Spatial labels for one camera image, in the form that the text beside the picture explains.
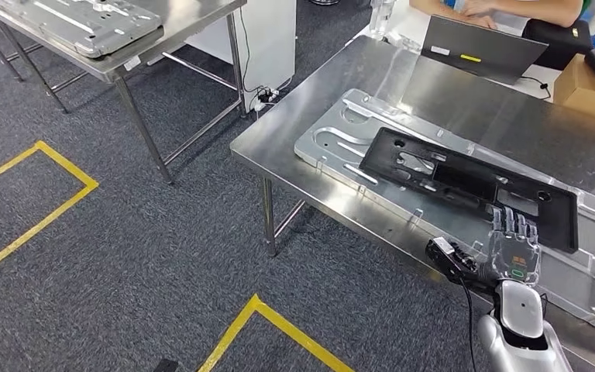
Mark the black plastic plate bracket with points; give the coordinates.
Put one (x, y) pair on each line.
(379, 159)

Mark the white desk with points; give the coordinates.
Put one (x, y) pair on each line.
(405, 31)

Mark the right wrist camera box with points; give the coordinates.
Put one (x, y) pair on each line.
(444, 256)

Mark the person's right forearm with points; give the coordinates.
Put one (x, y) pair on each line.
(431, 6)

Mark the black pouch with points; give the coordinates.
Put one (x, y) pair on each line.
(559, 46)

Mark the chrome stanchion post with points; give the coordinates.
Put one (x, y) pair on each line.
(324, 2)

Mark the power strip with plugs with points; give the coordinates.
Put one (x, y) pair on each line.
(265, 96)

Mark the brown cardboard box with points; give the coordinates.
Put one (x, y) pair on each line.
(585, 92)

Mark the stainless steel workbench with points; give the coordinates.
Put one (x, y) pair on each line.
(431, 102)

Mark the stainless steel table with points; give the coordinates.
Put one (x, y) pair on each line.
(189, 20)

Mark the white cabinet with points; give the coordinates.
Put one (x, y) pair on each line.
(272, 41)

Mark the stamped sheet metal panel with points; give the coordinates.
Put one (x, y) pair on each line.
(338, 154)
(97, 31)

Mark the person's left hand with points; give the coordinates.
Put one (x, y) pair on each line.
(482, 13)

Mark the yellow floor tape square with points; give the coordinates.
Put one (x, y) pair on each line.
(66, 169)
(277, 318)

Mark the dark grey laptop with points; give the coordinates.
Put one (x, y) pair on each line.
(482, 51)

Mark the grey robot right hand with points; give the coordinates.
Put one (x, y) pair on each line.
(515, 256)

